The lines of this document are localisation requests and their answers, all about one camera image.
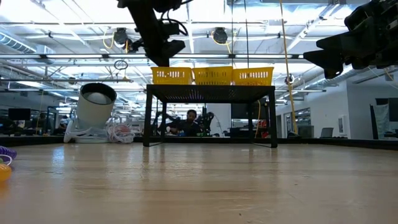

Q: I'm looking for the grey laptop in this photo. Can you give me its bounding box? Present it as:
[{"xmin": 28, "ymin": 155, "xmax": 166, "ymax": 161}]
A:
[{"xmin": 320, "ymin": 127, "xmax": 335, "ymax": 139}]

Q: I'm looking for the yellow plastic basket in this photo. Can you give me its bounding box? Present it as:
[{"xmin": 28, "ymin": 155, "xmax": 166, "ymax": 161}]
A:
[
  {"xmin": 192, "ymin": 66, "xmax": 234, "ymax": 86},
  {"xmin": 232, "ymin": 67, "xmax": 275, "ymax": 86},
  {"xmin": 150, "ymin": 67, "xmax": 193, "ymax": 86}
]

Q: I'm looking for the person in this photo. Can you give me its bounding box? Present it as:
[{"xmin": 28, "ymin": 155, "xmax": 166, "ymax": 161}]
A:
[
  {"xmin": 58, "ymin": 115, "xmax": 71, "ymax": 134},
  {"xmin": 35, "ymin": 112, "xmax": 47, "ymax": 134},
  {"xmin": 169, "ymin": 108, "xmax": 203, "ymax": 137}
]

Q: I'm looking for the black ceiling cord reel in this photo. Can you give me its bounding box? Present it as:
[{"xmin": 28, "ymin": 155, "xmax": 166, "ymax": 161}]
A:
[
  {"xmin": 212, "ymin": 27, "xmax": 229, "ymax": 45},
  {"xmin": 113, "ymin": 27, "xmax": 137, "ymax": 54}
]

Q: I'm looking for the yellow hanging cable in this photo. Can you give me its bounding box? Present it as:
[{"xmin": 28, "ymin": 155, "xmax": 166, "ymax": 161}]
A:
[{"xmin": 279, "ymin": 0, "xmax": 299, "ymax": 135}]

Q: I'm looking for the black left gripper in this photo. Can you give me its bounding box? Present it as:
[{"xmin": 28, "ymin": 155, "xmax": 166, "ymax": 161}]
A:
[{"xmin": 145, "ymin": 39, "xmax": 187, "ymax": 68}]

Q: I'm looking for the grey fabric screen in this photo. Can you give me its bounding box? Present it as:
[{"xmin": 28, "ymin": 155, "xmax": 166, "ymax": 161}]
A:
[{"xmin": 369, "ymin": 104, "xmax": 390, "ymax": 140}]

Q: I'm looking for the black aluminium table frame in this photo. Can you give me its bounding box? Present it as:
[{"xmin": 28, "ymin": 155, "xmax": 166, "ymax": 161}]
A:
[{"xmin": 0, "ymin": 134, "xmax": 398, "ymax": 151}]

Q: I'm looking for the yellow coil keychain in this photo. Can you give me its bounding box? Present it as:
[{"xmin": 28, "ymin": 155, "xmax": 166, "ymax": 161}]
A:
[{"xmin": 0, "ymin": 163, "xmax": 13, "ymax": 183}]

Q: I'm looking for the black hanging cable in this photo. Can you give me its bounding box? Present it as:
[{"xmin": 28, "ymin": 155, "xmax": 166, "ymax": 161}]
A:
[{"xmin": 230, "ymin": 0, "xmax": 234, "ymax": 68}]

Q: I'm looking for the purple coil keychain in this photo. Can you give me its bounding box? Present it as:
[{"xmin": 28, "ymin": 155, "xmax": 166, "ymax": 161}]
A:
[{"xmin": 0, "ymin": 145, "xmax": 18, "ymax": 160}]

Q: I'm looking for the black wire loop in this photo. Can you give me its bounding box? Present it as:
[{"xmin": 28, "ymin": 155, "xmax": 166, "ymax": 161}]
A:
[{"xmin": 113, "ymin": 59, "xmax": 129, "ymax": 71}]

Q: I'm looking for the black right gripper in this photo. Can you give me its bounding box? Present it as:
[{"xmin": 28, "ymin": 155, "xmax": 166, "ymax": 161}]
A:
[{"xmin": 303, "ymin": 0, "xmax": 398, "ymax": 80}]

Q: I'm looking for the black computer monitor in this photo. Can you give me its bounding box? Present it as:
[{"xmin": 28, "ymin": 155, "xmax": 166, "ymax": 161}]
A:
[{"xmin": 7, "ymin": 108, "xmax": 32, "ymax": 121}]

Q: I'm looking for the white coiled cable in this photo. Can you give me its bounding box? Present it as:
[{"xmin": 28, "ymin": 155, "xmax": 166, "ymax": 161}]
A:
[{"xmin": 107, "ymin": 123, "xmax": 136, "ymax": 144}]

